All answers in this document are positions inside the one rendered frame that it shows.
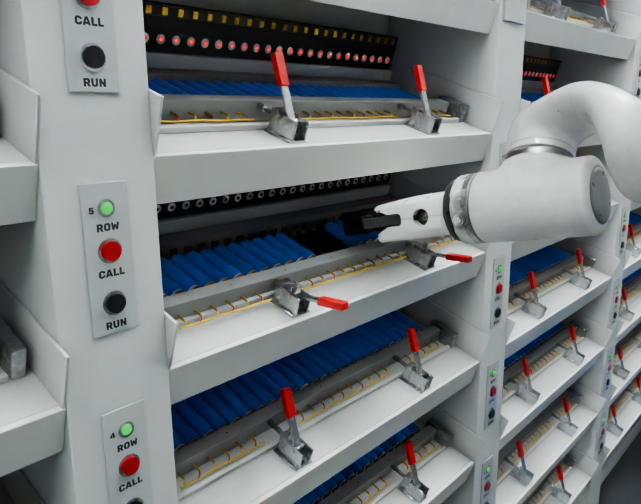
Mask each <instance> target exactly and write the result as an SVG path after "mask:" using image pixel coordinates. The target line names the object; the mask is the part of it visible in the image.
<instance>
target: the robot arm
mask: <svg viewBox="0 0 641 504"><path fill-rule="evenodd" d="M595 134H598V135H599V138H600V141H601V145H602V148H603V152H604V156H605V160H606V163H607V167H608V170H609V173H610V175H611V177H612V180H613V182H614V184H615V185H616V187H617V188H618V190H619V191H620V192H621V193H622V194H623V195H624V196H625V197H626V198H628V199H629V200H631V201H633V202H636V203H639V204H641V99H639V98H637V97H636V96H634V95H632V94H630V93H628V92H626V91H624V90H622V89H620V88H617V87H615V86H612V85H609V84H606V83H601V82H595V81H581V82H575V83H571V84H568V85H566V86H563V87H561V88H559V89H557V90H555V91H553V92H551V93H549V94H547V95H545V96H543V97H541V98H540V99H538V100H536V101H534V102H533V103H531V104H530V105H528V106H527V107H525V108H524V109H523V110H522V111H520V112H519V113H518V114H517V115H516V117H515V118H514V119H513V121H512V123H511V125H510V128H509V132H508V136H507V142H506V149H505V157H504V162H503V163H502V165H501V166H500V167H498V168H497V169H495V170H491V171H486V172H479V173H473V174H466V175H461V176H459V177H458V178H457V179H456V180H453V181H452V182H450V183H449V184H448V186H447V188H446V190H445V192H438V193H431V194H425V195H420V196H415V197H410V198H406V199H401V200H398V201H394V202H390V203H386V204H383V205H379V206H377V207H375V208H367V209H361V210H360V211H352V212H345V213H342V220H343V226H344V233H345V235H346V236H348V235H359V234H368V233H369V232H377V231H382V232H381V233H379V234H378V237H379V239H378V240H379V241H380V242H382V243H384V242H392V241H400V240H410V239H419V238H428V237H436V236H443V235H449V234H451V236H452V237H453V238H454V239H456V240H458V241H462V242H464V243H466V244H480V243H495V242H510V241H525V240H540V239H555V238H569V237H584V236H597V235H600V234H601V233H603V232H604V230H605V229H606V227H607V225H608V222H609V219H610V214H611V190H610V184H609V180H608V176H607V173H606V170H605V168H604V166H603V164H602V163H601V161H600V160H599V159H598V158H596V157H595V156H592V155H588V156H582V157H576V151H577V148H578V146H579V145H580V144H581V143H582V142H583V141H584V140H585V139H587V138H589V137H591V136H593V135H595Z"/></svg>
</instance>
